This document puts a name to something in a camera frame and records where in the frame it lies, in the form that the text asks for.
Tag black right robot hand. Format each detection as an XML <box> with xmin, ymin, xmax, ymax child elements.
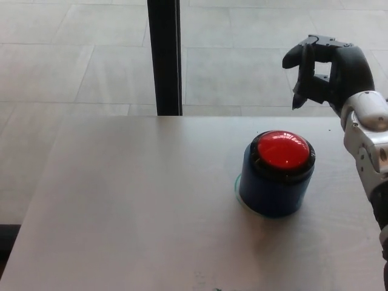
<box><xmin>282</xmin><ymin>34</ymin><xmax>376</xmax><ymax>118</ymax></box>

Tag red dome push button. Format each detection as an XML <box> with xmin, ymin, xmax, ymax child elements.
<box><xmin>235</xmin><ymin>130</ymin><xmax>316</xmax><ymax>219</ymax></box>

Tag black vertical pole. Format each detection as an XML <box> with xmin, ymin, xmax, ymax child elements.
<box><xmin>146</xmin><ymin>0</ymin><xmax>184</xmax><ymax>116</ymax></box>

